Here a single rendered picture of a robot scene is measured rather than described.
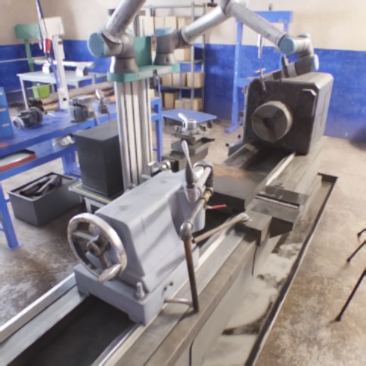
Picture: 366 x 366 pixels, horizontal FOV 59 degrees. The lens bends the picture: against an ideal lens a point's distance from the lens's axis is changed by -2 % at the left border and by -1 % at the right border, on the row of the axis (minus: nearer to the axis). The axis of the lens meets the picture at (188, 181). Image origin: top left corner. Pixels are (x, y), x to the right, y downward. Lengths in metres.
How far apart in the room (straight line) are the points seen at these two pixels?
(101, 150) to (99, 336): 1.75
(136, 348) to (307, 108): 1.80
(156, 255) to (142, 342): 0.26
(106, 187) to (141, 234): 1.86
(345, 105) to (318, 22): 1.31
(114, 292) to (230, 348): 0.70
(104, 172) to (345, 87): 4.05
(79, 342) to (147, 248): 0.42
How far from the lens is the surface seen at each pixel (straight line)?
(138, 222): 1.01
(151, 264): 1.07
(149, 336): 1.10
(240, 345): 1.62
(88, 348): 1.25
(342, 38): 5.62
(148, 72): 2.47
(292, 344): 2.20
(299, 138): 2.44
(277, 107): 2.21
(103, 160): 2.76
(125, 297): 1.08
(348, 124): 5.77
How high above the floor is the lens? 1.69
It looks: 26 degrees down
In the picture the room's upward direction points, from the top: straight up
